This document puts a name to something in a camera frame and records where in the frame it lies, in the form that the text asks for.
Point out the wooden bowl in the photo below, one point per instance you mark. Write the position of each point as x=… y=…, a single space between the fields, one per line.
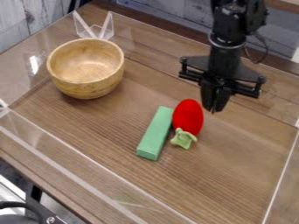
x=86 y=67

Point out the clear acrylic corner bracket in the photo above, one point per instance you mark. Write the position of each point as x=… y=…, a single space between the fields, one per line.
x=94 y=31

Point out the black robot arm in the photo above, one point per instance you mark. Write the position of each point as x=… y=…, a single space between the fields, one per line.
x=238 y=16

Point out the green rectangular block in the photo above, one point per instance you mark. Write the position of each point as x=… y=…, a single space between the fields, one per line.
x=153 y=141

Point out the red plush strawberry toy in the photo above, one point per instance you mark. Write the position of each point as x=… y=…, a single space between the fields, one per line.
x=188 y=123

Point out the black metal table leg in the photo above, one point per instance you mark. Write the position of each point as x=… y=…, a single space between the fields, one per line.
x=45 y=215

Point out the clear acrylic tray wall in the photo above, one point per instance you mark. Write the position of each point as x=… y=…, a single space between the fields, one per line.
x=114 y=186

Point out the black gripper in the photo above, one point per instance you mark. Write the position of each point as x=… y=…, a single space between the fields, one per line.
x=221 y=73

